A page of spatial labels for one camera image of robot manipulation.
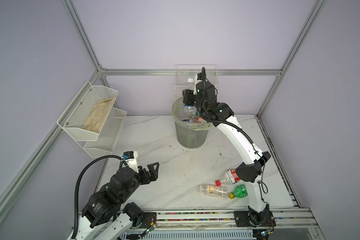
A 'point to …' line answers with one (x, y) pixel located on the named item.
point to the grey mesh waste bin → (192, 139)
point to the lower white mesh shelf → (108, 135)
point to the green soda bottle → (240, 191)
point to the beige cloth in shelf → (97, 116)
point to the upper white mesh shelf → (84, 118)
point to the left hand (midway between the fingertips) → (150, 167)
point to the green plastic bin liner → (178, 116)
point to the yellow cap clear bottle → (221, 191)
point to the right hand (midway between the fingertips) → (185, 91)
